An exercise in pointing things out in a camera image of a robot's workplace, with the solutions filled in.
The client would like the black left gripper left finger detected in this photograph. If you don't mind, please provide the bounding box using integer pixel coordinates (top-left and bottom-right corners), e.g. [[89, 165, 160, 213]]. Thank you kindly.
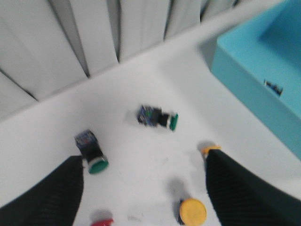
[[0, 156, 84, 226]]

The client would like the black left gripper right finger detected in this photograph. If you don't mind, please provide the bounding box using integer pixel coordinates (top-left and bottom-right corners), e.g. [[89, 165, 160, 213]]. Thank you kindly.
[[206, 149, 301, 226]]

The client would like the yellow push button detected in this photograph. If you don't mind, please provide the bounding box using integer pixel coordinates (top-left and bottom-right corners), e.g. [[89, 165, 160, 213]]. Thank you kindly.
[[177, 198, 207, 226], [200, 145, 222, 159]]

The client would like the light blue plastic box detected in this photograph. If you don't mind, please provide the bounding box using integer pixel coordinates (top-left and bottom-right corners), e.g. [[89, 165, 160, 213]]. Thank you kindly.
[[211, 0, 301, 157]]

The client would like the left red push button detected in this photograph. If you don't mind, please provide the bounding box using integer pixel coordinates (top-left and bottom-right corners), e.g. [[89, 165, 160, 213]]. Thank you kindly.
[[91, 218, 114, 226]]

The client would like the left green push button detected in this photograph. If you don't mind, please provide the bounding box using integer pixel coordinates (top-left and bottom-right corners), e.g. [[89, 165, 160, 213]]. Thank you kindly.
[[74, 129, 109, 175]]

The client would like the green push button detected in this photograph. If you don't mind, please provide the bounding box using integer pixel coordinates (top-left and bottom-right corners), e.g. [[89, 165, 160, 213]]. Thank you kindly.
[[136, 105, 179, 131], [74, 129, 109, 175]]

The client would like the right green push button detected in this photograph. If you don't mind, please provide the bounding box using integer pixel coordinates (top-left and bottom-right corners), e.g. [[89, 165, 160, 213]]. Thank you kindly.
[[136, 105, 179, 131]]

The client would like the grey pleated curtain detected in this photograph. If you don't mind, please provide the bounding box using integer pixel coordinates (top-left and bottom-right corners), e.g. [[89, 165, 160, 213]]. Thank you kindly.
[[0, 0, 237, 119]]

